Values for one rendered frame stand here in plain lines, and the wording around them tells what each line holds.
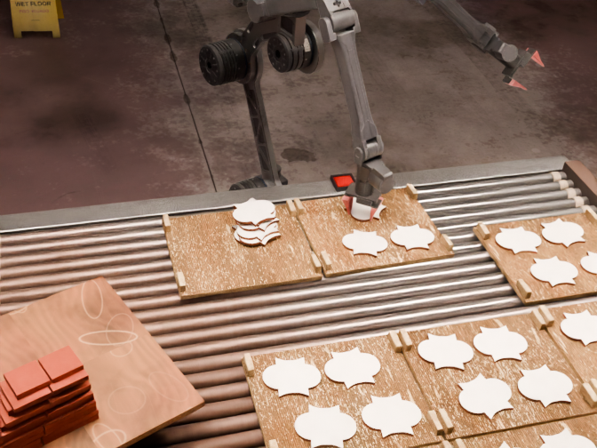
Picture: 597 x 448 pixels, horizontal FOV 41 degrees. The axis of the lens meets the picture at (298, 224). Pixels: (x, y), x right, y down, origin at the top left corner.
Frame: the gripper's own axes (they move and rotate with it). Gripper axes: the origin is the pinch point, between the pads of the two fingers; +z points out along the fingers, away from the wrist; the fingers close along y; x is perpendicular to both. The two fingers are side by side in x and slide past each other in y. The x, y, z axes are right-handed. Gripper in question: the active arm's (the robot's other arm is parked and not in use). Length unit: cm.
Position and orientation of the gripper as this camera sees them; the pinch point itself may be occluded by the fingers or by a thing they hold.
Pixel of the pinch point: (360, 215)
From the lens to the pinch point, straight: 252.8
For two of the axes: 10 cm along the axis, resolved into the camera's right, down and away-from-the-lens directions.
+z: -0.6, 7.9, 6.1
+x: 3.8, -5.4, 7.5
